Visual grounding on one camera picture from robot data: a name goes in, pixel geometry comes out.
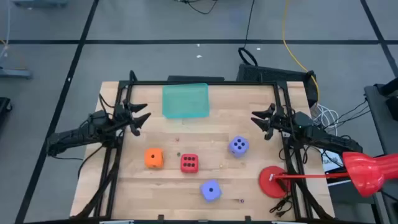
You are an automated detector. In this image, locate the black plug cord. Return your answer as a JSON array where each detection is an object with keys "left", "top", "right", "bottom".
[{"left": 269, "top": 195, "right": 294, "bottom": 218}]

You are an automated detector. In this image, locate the black perforated box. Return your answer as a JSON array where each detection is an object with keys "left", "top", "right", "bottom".
[{"left": 236, "top": 63, "right": 318, "bottom": 108}]

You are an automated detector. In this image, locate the black side cart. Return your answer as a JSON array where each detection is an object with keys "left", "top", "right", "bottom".
[{"left": 363, "top": 77, "right": 398, "bottom": 224}]

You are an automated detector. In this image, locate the white cable bundle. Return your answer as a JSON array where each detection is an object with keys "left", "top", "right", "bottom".
[{"left": 310, "top": 104, "right": 340, "bottom": 129}]

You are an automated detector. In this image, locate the black floor object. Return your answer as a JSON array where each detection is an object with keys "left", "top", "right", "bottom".
[{"left": 0, "top": 96, "right": 13, "bottom": 121}]

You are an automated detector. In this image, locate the grey bench foot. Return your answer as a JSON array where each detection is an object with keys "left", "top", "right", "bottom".
[
  {"left": 11, "top": 0, "right": 68, "bottom": 8},
  {"left": 0, "top": 68, "right": 33, "bottom": 80}
]

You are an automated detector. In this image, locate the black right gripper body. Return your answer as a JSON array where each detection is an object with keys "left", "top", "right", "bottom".
[{"left": 264, "top": 103, "right": 295, "bottom": 141}]

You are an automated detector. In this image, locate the white printed paper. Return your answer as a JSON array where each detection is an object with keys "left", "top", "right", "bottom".
[{"left": 322, "top": 146, "right": 346, "bottom": 174}]

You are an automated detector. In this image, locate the large purple foam die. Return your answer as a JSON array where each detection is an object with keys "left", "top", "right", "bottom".
[
  {"left": 199, "top": 179, "right": 223, "bottom": 203},
  {"left": 228, "top": 135, "right": 250, "bottom": 159}
]

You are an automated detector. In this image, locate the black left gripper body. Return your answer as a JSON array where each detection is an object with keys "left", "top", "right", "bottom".
[{"left": 113, "top": 100, "right": 141, "bottom": 137}]

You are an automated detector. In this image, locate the black flat bar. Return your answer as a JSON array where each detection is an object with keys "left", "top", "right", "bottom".
[{"left": 167, "top": 75, "right": 225, "bottom": 83}]

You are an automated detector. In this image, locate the long black cable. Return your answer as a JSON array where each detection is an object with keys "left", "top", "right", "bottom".
[{"left": 238, "top": 0, "right": 259, "bottom": 67}]

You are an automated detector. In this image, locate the black looped cable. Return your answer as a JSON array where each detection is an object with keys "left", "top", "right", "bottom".
[{"left": 177, "top": 0, "right": 218, "bottom": 15}]

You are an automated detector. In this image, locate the black aluminium table frame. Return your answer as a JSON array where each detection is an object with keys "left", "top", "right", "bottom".
[{"left": 70, "top": 70, "right": 335, "bottom": 222}]

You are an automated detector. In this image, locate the yellow cable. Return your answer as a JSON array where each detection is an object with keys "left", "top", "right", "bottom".
[{"left": 281, "top": 0, "right": 320, "bottom": 103}]

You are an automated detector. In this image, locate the red desk lamp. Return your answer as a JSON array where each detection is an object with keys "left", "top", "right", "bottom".
[{"left": 258, "top": 151, "right": 398, "bottom": 199}]

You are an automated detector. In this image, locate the large red foam die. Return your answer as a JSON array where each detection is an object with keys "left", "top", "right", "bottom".
[{"left": 180, "top": 153, "right": 200, "bottom": 174}]

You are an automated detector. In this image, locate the large orange foam die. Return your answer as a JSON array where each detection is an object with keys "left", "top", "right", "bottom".
[{"left": 144, "top": 147, "right": 165, "bottom": 170}]

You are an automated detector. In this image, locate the teal translucent plastic bin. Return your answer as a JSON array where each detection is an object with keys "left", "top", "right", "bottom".
[{"left": 162, "top": 82, "right": 210, "bottom": 119}]

